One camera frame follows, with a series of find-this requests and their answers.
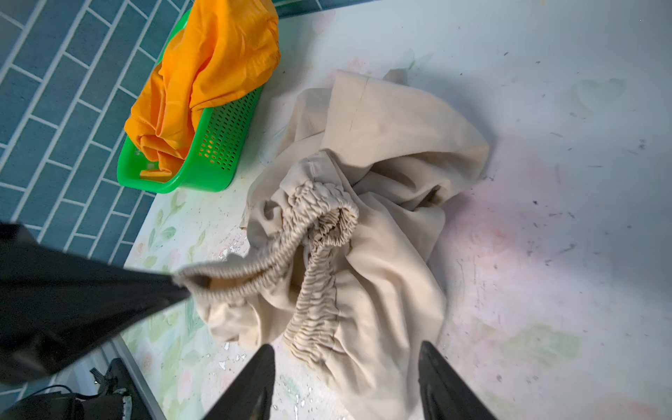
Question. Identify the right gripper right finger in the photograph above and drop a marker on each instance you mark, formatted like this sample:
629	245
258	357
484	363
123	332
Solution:
444	395

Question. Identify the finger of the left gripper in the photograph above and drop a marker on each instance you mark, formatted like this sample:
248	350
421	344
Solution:
57	308

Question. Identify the green plastic basket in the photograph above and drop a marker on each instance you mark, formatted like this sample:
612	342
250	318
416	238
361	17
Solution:
214	154

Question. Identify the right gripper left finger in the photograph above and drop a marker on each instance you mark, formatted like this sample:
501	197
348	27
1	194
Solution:
250	395

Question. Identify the orange shorts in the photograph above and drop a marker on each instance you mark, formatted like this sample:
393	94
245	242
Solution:
227	50

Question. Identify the beige shorts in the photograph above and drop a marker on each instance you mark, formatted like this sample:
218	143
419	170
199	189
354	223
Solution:
341	226

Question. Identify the aluminium side rail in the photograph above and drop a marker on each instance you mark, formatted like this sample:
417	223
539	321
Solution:
144	391

